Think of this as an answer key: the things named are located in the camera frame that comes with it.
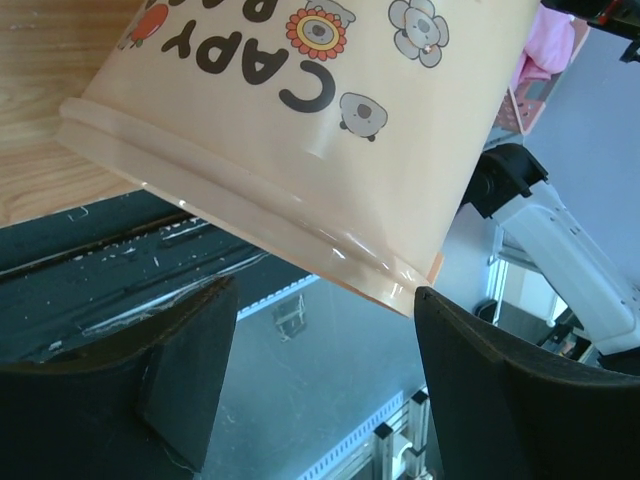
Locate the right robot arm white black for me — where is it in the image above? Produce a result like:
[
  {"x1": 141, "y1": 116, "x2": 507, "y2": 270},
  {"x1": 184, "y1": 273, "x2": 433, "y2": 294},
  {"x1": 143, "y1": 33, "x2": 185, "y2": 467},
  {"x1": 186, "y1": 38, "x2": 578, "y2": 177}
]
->
[{"x1": 463, "y1": 143, "x2": 639, "y2": 375}]

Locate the pink perforated basket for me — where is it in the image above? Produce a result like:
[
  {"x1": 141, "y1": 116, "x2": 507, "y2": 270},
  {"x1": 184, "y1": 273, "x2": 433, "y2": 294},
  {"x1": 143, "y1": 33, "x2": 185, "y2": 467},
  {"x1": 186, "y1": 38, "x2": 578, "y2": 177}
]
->
[{"x1": 493, "y1": 19, "x2": 590, "y2": 135}]

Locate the white slotted cable duct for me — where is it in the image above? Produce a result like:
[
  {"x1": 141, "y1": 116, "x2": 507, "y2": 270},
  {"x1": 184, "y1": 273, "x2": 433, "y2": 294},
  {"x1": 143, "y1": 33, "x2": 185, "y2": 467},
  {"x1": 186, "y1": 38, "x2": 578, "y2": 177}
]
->
[{"x1": 234, "y1": 272, "x2": 406, "y2": 480}]

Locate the peach cartoon plastic bucket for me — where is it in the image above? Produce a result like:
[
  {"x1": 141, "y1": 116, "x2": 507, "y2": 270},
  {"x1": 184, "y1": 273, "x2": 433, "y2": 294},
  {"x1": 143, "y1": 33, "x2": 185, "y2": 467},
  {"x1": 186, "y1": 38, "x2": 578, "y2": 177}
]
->
[{"x1": 58, "y1": 1, "x2": 538, "y2": 316}]

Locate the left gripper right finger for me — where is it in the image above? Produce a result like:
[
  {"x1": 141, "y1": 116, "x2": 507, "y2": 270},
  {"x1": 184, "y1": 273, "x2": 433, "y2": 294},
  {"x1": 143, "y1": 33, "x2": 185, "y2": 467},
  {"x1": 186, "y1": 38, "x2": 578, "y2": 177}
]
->
[{"x1": 414, "y1": 287, "x2": 639, "y2": 479}]

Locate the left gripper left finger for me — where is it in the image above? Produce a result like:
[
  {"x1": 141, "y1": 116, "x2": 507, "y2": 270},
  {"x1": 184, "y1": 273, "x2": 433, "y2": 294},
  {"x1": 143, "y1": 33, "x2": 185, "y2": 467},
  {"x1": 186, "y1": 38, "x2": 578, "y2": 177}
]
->
[{"x1": 1, "y1": 277, "x2": 238, "y2": 479}]

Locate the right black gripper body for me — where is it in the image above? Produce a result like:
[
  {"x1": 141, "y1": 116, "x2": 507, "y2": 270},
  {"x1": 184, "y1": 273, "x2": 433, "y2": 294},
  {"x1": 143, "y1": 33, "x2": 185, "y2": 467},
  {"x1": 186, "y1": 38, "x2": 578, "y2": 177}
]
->
[{"x1": 541, "y1": 0, "x2": 639, "y2": 63}]

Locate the pink towel in basket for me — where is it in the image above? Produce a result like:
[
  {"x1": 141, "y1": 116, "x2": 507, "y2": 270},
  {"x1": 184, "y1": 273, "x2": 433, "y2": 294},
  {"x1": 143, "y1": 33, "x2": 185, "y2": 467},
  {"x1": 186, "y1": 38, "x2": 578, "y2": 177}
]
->
[{"x1": 510, "y1": 5, "x2": 575, "y2": 89}]

